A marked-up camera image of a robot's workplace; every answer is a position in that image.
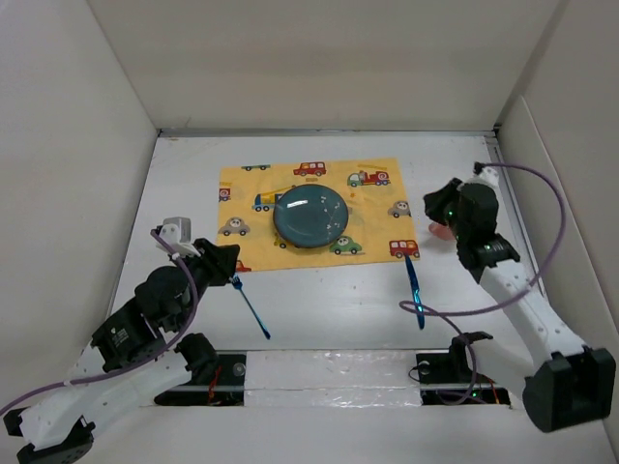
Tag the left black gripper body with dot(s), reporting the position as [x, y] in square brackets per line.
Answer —
[209, 269]

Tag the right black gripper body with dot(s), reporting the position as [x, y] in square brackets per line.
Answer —
[445, 207]

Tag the yellow car print cloth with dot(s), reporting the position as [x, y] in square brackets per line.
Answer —
[379, 229]

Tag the teal ceramic plate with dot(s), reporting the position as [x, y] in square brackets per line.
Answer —
[311, 216]

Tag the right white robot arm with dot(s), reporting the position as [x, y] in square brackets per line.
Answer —
[565, 382]

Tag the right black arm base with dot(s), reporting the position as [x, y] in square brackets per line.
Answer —
[444, 376]

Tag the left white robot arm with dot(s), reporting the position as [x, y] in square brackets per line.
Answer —
[62, 427]

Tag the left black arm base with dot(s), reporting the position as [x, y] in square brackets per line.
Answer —
[217, 377]

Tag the blue metal fork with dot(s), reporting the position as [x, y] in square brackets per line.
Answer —
[238, 285]

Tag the blue metal knife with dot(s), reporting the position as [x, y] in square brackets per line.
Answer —
[415, 291]

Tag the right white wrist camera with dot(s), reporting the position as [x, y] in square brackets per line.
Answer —
[486, 175]

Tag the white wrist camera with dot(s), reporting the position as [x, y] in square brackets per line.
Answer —
[174, 237]
[486, 175]

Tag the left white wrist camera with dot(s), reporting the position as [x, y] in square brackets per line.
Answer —
[174, 237]

